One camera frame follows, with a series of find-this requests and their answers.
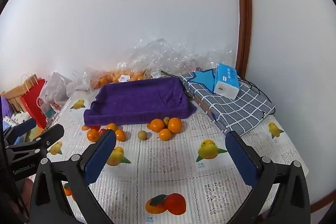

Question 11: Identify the black cable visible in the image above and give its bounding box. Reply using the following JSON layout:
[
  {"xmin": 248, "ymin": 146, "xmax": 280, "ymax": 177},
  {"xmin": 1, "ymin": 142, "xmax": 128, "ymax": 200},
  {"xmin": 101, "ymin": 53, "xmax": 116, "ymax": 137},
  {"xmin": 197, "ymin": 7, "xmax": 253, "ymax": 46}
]
[
  {"xmin": 238, "ymin": 77, "xmax": 276, "ymax": 119},
  {"xmin": 160, "ymin": 70, "xmax": 182, "ymax": 78}
]

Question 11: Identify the clear bag of oranges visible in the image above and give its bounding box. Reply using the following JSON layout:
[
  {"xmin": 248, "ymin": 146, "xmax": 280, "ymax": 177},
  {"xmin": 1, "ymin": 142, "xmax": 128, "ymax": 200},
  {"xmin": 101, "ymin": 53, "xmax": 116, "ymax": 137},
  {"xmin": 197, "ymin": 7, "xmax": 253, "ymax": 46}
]
[{"xmin": 91, "ymin": 69, "xmax": 163, "ymax": 89}]

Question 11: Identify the blue plastic wrapper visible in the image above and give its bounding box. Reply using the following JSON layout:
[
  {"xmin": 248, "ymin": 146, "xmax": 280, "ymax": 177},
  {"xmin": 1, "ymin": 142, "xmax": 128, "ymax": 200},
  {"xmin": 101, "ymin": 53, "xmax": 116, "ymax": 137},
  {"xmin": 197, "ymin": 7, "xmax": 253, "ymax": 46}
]
[{"xmin": 193, "ymin": 68, "xmax": 218, "ymax": 92}]

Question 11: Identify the small clear plastic bag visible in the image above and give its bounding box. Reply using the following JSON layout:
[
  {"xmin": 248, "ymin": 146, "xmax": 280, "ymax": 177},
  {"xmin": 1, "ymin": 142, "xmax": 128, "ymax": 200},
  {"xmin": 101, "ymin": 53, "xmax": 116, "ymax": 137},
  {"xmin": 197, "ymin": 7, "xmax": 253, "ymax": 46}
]
[{"xmin": 66, "ymin": 69, "xmax": 105, "ymax": 93}]

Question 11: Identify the large crinkled clear plastic bag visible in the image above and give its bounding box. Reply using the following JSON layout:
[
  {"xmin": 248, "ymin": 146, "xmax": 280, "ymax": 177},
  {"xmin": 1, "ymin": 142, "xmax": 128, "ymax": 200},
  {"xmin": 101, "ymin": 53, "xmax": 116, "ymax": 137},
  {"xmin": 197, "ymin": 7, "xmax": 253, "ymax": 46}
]
[{"xmin": 118, "ymin": 39, "xmax": 234, "ymax": 77}]

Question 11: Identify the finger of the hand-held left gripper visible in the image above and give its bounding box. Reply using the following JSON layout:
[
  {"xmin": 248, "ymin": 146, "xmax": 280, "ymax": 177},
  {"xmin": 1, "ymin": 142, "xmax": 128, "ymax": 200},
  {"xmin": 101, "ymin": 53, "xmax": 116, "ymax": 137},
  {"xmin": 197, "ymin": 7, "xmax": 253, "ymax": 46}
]
[
  {"xmin": 3, "ymin": 118, "xmax": 37, "ymax": 145},
  {"xmin": 5, "ymin": 123, "xmax": 65, "ymax": 161}
]

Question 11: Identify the white plastic bag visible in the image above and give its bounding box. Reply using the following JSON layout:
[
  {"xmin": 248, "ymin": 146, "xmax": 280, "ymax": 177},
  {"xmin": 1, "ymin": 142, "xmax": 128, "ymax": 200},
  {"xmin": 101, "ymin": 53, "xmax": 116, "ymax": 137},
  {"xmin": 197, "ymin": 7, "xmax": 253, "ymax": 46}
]
[{"xmin": 39, "ymin": 72, "xmax": 72, "ymax": 114}]

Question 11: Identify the brown paper bag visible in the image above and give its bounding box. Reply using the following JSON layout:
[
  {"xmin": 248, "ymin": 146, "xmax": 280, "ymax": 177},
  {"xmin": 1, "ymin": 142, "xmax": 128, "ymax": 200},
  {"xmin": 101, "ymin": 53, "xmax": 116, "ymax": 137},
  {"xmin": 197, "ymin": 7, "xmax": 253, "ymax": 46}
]
[{"xmin": 1, "ymin": 85, "xmax": 27, "ymax": 111}]

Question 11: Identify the grey checked cloth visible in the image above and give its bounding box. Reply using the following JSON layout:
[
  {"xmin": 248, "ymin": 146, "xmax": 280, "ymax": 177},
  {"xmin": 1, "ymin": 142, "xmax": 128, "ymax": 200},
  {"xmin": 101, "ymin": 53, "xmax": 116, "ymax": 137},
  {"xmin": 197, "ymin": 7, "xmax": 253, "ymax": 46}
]
[{"xmin": 180, "ymin": 70, "xmax": 276, "ymax": 135}]

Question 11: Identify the white spotted cloth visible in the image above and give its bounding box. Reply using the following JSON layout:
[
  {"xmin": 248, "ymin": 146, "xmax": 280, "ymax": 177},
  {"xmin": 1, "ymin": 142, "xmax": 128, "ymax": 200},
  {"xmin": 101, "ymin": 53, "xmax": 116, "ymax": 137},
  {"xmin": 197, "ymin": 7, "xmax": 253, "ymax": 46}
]
[{"xmin": 5, "ymin": 111, "xmax": 29, "ymax": 125}]

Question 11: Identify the purple cloth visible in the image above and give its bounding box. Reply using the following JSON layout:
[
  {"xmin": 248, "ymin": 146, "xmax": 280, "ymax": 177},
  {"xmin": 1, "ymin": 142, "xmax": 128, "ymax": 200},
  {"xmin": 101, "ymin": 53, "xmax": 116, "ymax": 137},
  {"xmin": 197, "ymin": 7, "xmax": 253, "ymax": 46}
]
[{"xmin": 83, "ymin": 77, "xmax": 197, "ymax": 127}]

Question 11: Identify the brown wooden door frame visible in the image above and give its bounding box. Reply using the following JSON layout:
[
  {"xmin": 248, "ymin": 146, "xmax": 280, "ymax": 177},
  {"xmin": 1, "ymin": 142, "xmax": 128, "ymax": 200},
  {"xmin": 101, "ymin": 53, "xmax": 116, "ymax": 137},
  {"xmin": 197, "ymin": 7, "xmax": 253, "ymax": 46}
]
[{"xmin": 232, "ymin": 0, "xmax": 253, "ymax": 80}]

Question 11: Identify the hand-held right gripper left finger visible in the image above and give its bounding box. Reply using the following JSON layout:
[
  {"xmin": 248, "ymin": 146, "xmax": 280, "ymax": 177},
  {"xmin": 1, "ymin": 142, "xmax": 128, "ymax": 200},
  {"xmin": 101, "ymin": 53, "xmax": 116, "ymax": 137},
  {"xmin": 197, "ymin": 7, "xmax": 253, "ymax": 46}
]
[{"xmin": 29, "ymin": 130, "xmax": 117, "ymax": 224}]

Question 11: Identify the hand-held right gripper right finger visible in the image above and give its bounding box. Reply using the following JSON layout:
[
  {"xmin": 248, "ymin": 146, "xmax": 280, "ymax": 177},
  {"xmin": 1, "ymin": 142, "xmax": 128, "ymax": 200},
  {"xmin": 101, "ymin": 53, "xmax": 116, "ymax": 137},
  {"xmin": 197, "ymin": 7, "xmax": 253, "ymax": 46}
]
[{"xmin": 225, "ymin": 131, "xmax": 311, "ymax": 224}]

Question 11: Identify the red paper bag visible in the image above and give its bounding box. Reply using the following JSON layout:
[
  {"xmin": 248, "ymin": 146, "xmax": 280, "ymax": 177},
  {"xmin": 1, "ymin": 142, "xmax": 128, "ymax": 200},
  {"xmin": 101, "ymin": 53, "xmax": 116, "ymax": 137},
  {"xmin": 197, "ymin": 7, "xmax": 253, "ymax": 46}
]
[{"xmin": 20, "ymin": 73, "xmax": 49, "ymax": 128}]

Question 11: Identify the blue tissue pack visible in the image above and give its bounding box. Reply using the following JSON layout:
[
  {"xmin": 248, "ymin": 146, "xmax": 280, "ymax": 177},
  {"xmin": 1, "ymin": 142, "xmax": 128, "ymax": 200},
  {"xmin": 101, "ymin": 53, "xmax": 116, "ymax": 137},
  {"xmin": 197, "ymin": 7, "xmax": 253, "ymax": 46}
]
[{"xmin": 213, "ymin": 63, "xmax": 240, "ymax": 97}]

